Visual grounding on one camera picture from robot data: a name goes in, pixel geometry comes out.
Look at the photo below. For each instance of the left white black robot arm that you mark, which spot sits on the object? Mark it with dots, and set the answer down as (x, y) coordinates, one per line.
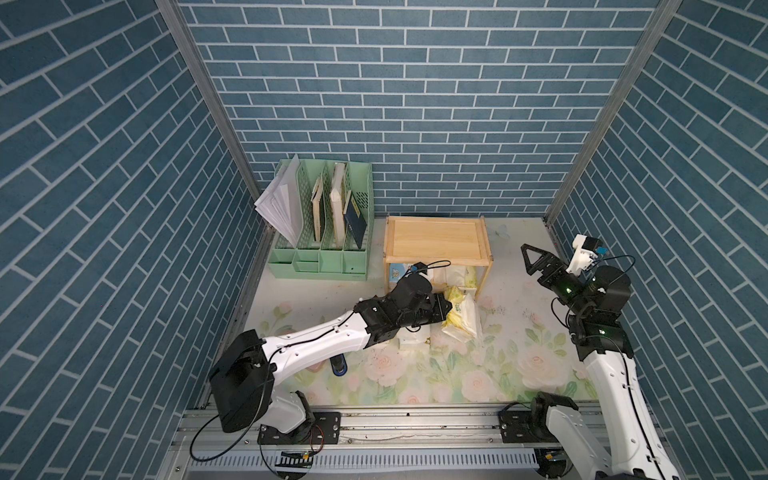
(245, 380)

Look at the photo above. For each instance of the dark blue book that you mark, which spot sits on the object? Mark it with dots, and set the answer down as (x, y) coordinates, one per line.
(354, 219)

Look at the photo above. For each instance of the thin beige book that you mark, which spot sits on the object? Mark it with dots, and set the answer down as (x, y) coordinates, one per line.
(318, 213)

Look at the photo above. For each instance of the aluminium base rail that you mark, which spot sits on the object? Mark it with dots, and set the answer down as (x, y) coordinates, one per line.
(405, 442)

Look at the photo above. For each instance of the blue cartoon tissue pack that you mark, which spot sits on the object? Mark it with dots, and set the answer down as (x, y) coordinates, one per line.
(397, 271)

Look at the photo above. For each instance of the orange beige tissue pack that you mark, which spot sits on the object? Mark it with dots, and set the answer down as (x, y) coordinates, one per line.
(438, 277)

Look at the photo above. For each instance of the white paper stack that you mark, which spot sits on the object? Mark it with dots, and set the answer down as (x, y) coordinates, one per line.
(280, 203)

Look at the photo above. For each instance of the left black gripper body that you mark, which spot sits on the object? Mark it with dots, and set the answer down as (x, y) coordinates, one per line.
(428, 312)

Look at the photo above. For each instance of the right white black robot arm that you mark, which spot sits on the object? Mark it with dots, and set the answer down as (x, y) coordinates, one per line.
(594, 296)

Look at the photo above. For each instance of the blue stapler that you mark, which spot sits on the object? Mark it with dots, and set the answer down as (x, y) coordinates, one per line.
(339, 365)

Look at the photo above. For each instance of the floral table mat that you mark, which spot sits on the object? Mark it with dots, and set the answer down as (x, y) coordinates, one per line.
(523, 347)

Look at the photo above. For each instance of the white yellow book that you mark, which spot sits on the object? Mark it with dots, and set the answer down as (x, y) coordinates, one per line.
(337, 196)

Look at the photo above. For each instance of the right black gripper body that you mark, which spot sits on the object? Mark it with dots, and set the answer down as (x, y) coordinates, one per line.
(566, 289)

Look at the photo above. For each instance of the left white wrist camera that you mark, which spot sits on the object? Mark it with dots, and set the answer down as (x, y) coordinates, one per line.
(418, 268)

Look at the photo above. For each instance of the green plastic file organizer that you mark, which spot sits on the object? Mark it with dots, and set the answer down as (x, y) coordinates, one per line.
(327, 211)

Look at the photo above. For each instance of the yellow white tissue pack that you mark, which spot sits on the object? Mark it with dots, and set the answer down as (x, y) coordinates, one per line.
(464, 277)
(462, 322)

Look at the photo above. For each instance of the green circuit board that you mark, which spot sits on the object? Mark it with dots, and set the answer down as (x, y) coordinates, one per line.
(295, 460)

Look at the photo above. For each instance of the wooden two-tier shelf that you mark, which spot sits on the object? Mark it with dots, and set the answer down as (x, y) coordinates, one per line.
(462, 241)

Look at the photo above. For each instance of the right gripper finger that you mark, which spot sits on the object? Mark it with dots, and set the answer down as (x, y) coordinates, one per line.
(551, 260)
(532, 257)

